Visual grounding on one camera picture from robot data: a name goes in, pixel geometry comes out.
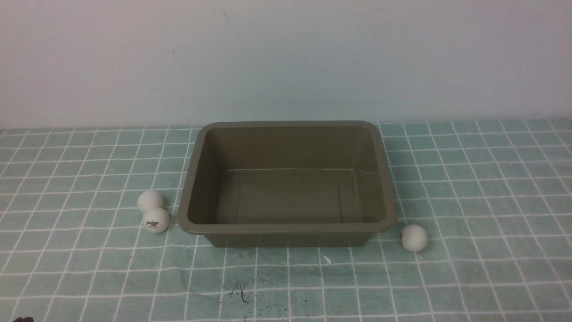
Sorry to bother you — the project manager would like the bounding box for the olive green plastic bin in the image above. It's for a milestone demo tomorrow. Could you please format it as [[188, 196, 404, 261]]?
[[177, 120, 398, 247]]

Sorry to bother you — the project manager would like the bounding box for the white ping-pong ball with logo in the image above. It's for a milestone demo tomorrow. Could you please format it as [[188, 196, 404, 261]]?
[[143, 208, 170, 233]]

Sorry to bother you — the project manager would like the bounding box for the green checkered tablecloth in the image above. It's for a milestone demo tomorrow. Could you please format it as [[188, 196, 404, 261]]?
[[0, 118, 572, 322]]

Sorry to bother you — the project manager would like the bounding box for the plain white ping-pong ball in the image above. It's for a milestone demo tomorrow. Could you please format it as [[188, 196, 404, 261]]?
[[137, 190, 164, 213]]

